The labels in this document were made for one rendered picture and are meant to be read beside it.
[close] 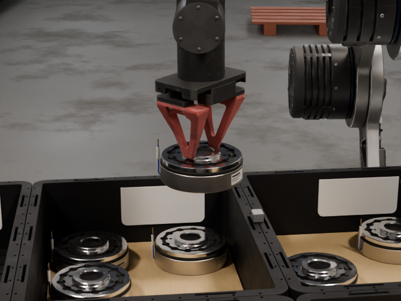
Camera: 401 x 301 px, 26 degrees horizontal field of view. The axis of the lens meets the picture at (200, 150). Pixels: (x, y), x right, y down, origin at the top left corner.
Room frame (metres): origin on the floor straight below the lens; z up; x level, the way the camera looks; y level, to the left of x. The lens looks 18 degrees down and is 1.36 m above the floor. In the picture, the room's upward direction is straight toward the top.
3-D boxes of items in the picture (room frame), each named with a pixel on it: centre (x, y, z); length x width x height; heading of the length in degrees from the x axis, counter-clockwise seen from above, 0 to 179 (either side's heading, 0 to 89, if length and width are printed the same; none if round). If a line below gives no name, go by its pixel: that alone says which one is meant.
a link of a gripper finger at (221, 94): (1.04, -0.01, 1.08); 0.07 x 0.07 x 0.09; 50
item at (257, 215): (1.05, -0.07, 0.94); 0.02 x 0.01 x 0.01; 7
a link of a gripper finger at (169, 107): (1.02, 0.01, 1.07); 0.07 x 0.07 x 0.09; 50
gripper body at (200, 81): (1.03, 0.00, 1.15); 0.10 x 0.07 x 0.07; 140
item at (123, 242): (1.13, 0.15, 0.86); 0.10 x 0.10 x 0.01
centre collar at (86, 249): (1.13, 0.15, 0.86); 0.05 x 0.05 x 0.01
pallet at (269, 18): (7.97, -1.11, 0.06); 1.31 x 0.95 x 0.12; 90
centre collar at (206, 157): (1.03, 0.00, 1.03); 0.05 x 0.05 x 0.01
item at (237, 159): (1.03, 0.00, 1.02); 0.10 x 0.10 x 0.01
